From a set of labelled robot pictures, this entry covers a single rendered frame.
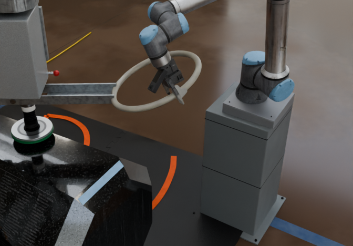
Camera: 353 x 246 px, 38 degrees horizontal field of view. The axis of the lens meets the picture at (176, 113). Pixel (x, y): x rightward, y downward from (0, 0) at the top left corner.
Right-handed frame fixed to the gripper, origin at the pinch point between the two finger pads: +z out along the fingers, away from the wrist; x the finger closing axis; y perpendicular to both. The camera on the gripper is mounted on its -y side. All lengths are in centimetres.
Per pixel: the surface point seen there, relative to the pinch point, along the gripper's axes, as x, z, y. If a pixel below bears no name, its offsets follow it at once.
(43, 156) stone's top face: 41, 9, -64
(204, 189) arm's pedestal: 52, 101, 7
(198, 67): 7.3, -3.5, 19.8
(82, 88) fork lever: 46, -9, -29
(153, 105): 2.0, -3.0, -10.1
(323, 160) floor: 64, 160, 105
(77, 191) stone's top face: 9, 17, -60
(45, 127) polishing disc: 56, 3, -55
